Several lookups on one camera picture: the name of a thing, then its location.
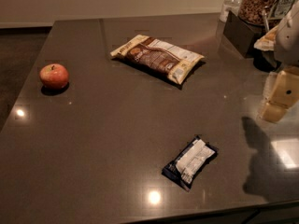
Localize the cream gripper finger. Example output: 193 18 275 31
269 66 299 108
260 103 287 122

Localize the dark blue rxbar wrapper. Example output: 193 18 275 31
162 136 218 191

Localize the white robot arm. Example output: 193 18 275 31
259 2 299 122

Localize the yellow white snack packet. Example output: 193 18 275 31
254 26 278 51

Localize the dark brown box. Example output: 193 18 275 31
223 11 263 58

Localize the glass jar of nuts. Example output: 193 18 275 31
238 0 276 26

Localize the clear plastic water bottle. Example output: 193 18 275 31
219 0 242 22

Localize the brown and white snack bag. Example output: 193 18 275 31
110 35 204 85

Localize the red apple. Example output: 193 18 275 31
39 63 69 90

